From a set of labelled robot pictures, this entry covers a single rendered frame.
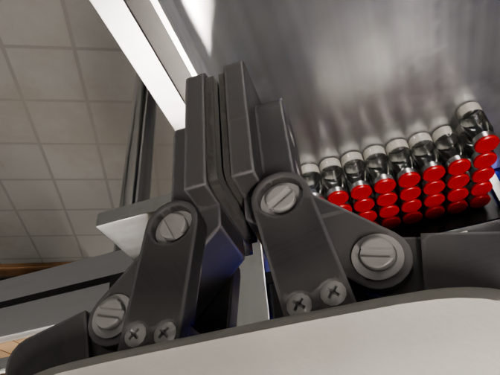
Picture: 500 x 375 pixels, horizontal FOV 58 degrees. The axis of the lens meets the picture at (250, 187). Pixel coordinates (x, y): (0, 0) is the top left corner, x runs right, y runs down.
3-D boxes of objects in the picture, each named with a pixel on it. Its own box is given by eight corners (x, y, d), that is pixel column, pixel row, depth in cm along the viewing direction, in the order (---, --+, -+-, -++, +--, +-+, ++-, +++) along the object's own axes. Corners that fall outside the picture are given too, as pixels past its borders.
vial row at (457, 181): (475, 145, 46) (495, 180, 43) (305, 190, 50) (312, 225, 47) (477, 131, 44) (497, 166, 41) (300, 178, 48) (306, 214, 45)
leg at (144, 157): (178, 15, 119) (168, 278, 71) (147, 26, 121) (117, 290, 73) (162, -16, 112) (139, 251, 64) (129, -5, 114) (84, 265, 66)
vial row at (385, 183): (477, 130, 44) (497, 166, 41) (300, 178, 48) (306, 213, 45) (478, 114, 43) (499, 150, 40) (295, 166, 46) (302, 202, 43)
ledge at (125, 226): (239, 244, 61) (240, 257, 60) (153, 265, 64) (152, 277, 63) (199, 184, 51) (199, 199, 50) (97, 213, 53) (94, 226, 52)
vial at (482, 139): (478, 114, 42) (499, 149, 40) (454, 121, 43) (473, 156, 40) (480, 97, 41) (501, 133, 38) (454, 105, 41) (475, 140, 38)
